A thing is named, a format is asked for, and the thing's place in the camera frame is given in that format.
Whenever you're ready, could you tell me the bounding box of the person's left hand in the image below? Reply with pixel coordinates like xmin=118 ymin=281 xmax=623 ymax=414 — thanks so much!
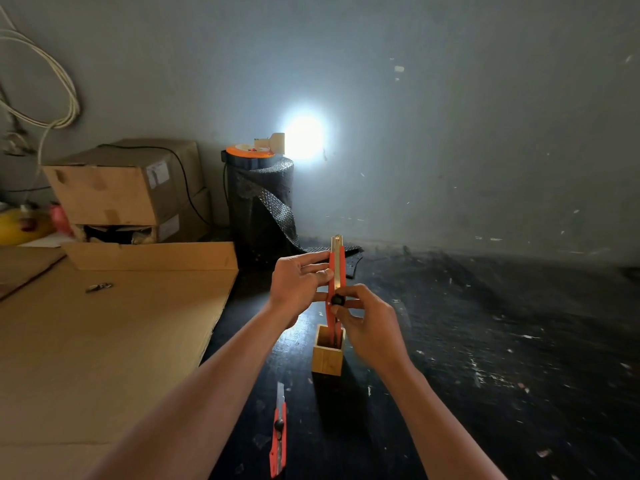
xmin=269 ymin=251 xmax=335 ymax=330

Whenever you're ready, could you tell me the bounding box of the person's right hand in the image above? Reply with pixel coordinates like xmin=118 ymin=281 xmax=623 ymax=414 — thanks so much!
xmin=329 ymin=284 xmax=411 ymax=371

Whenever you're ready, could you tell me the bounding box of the orange utility knife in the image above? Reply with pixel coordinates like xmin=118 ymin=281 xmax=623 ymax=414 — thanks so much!
xmin=269 ymin=382 xmax=288 ymax=479
xmin=325 ymin=235 xmax=347 ymax=349

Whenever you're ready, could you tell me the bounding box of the person's right forearm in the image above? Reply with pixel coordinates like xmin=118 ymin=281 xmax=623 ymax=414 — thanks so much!
xmin=376 ymin=356 xmax=508 ymax=480

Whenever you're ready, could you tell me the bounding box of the person's left forearm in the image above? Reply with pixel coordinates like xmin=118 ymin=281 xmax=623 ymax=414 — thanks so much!
xmin=85 ymin=301 xmax=300 ymax=480

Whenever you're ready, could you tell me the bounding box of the small wooden holder box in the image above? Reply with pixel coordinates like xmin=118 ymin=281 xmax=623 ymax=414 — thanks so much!
xmin=311 ymin=324 xmax=346 ymax=377

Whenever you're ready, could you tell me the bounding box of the black bubble wrap roll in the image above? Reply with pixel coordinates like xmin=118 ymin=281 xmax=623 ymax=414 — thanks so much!
xmin=227 ymin=158 xmax=364 ymax=279

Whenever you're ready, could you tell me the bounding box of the bright work lamp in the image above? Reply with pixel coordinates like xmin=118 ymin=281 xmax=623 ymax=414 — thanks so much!
xmin=254 ymin=112 xmax=326 ymax=160

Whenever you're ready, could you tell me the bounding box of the open cardboard box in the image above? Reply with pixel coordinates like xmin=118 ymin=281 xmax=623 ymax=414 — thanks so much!
xmin=70 ymin=187 xmax=213 ymax=245

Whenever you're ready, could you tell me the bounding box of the brown cardboard box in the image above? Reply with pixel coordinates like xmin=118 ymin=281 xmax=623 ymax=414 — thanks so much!
xmin=42 ymin=139 xmax=207 ymax=227

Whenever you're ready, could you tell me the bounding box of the large flat cardboard sheet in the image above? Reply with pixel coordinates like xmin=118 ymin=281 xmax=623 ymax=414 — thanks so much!
xmin=0 ymin=242 xmax=239 ymax=480

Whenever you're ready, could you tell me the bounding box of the red plastic object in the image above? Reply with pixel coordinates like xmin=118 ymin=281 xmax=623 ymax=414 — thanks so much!
xmin=49 ymin=203 xmax=75 ymax=237

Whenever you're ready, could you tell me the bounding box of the flat cardboard piece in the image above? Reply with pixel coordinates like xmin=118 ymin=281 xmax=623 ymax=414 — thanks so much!
xmin=0 ymin=246 xmax=67 ymax=301

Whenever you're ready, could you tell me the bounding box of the yellow round container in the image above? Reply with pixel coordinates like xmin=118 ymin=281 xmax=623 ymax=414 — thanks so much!
xmin=0 ymin=205 xmax=55 ymax=246

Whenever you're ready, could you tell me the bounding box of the orange extension cord reel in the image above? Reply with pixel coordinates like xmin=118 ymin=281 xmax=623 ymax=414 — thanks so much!
xmin=221 ymin=143 xmax=284 ymax=170

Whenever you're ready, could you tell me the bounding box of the black cable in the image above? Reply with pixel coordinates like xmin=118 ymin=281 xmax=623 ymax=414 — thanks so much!
xmin=97 ymin=143 xmax=213 ymax=228

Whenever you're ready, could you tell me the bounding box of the white cable bundle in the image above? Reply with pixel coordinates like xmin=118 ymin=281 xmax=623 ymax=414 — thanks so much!
xmin=0 ymin=5 xmax=81 ymax=168

